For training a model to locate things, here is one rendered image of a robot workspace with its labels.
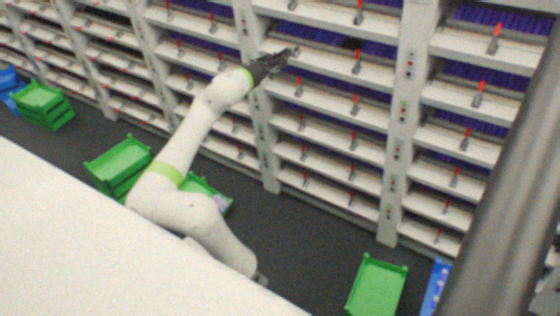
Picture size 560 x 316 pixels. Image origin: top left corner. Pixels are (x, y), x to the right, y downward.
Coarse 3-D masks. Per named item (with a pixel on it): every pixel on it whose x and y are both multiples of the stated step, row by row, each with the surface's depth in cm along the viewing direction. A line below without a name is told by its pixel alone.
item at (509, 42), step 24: (480, 0) 138; (456, 24) 136; (480, 24) 135; (504, 24) 132; (528, 24) 130; (552, 24) 130; (432, 48) 139; (456, 48) 135; (480, 48) 133; (504, 48) 130; (528, 48) 128; (528, 72) 128
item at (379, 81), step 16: (272, 16) 185; (272, 48) 181; (288, 48) 179; (304, 48) 177; (304, 64) 174; (320, 64) 171; (336, 64) 168; (368, 64) 164; (352, 80) 166; (368, 80) 161; (384, 80) 159
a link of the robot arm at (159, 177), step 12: (156, 168) 130; (168, 168) 131; (144, 180) 128; (156, 180) 128; (168, 180) 130; (180, 180) 134; (132, 192) 126; (144, 192) 125; (156, 192) 124; (132, 204) 124; (144, 204) 123; (156, 204) 122; (144, 216) 123
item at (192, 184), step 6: (192, 174) 246; (186, 180) 248; (192, 180) 251; (198, 180) 248; (186, 186) 249; (192, 186) 249; (198, 186) 250; (204, 186) 249; (192, 192) 247; (198, 192) 248; (204, 192) 248; (210, 192) 249; (216, 192) 245; (222, 198) 245; (228, 210) 244; (222, 216) 240
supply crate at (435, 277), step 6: (438, 258) 159; (438, 264) 159; (444, 264) 160; (432, 270) 159; (438, 270) 162; (450, 270) 161; (432, 276) 162; (438, 276) 162; (432, 282) 161; (444, 282) 161; (432, 288) 159; (432, 294) 158; (426, 300) 151; (432, 300) 156; (426, 306) 155; (426, 312) 153
